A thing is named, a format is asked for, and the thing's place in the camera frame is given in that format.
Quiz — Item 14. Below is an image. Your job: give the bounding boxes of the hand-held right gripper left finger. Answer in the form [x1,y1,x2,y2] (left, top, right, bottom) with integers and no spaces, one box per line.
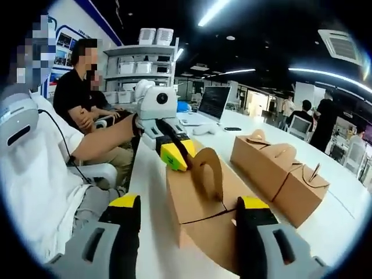
[64,194,142,279]

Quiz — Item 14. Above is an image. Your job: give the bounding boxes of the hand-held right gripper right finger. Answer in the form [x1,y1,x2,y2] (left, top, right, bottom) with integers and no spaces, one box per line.
[235,196,313,279]

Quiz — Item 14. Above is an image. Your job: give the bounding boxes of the group of white storage bins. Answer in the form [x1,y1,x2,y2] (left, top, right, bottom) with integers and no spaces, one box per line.
[103,27,175,105]

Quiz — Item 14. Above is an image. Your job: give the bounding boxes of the blue plastic object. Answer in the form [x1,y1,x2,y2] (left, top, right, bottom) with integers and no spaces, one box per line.
[176,100,193,113]

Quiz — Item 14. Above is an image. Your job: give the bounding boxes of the white elongated device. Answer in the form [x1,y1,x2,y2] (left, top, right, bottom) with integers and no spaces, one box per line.
[192,124,220,137]

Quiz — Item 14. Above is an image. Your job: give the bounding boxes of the silver laptop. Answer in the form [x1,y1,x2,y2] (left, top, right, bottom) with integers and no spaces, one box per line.
[180,84,233,127]

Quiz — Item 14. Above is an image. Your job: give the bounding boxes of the person's grey trousers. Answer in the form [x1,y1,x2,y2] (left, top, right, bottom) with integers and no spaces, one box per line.
[69,185,126,254]

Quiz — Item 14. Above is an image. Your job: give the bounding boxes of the white chair armrest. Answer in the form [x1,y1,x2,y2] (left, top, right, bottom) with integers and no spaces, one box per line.
[67,162,119,187]
[93,114,120,131]

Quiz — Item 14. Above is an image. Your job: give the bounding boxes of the white storage shelf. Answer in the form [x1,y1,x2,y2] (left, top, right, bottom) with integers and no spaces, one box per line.
[102,45,179,106]

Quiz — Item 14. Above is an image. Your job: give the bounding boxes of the white office chair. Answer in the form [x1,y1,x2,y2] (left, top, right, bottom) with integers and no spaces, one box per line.
[342,139,367,175]
[286,115,314,141]

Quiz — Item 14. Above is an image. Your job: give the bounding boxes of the grey chest device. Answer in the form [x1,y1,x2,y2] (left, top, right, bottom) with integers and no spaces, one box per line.
[0,85,41,148]

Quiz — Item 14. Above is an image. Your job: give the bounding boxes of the ceiling air conditioner unit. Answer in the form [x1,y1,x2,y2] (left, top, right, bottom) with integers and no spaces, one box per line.
[317,28,365,67]

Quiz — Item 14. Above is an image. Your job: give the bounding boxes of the black left wrist strap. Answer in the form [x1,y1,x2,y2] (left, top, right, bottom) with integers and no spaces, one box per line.
[131,112,140,138]

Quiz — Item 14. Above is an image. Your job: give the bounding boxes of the thin black cable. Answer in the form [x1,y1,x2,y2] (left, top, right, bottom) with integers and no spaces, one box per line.
[37,108,92,186]

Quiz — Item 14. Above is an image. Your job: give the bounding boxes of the blue wall poster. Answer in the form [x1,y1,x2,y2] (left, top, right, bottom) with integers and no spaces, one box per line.
[40,16,123,98]

